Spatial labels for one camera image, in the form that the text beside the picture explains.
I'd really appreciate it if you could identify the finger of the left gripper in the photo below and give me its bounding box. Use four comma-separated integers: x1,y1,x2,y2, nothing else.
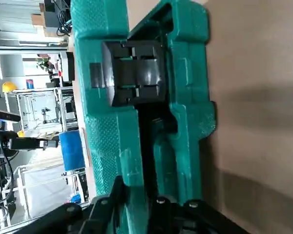
11,136,60,151

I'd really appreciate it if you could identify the black toolbox latch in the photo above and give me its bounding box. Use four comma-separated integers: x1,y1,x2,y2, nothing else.
89,40,167,108

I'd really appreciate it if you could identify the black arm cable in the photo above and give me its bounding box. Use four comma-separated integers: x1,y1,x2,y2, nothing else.
0,156,18,203

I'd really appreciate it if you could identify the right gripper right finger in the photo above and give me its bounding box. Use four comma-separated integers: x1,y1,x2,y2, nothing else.
146,195,250,234

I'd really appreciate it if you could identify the green potted plant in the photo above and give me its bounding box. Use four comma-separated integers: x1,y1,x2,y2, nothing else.
36,57,56,74

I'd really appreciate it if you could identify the blue cloth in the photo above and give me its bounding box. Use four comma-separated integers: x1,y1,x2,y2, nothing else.
58,130,86,171

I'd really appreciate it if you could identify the green plastic toolbox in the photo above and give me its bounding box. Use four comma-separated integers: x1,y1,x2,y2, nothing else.
69,0,218,213

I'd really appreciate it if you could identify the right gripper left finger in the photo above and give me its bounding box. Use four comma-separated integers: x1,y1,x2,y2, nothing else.
12,177,126,234

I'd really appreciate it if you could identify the dark wrist camera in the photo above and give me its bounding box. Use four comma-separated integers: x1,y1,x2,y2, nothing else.
0,108,21,122

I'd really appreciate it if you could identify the yellow hard hat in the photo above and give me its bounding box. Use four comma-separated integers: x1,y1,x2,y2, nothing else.
1,81,15,94

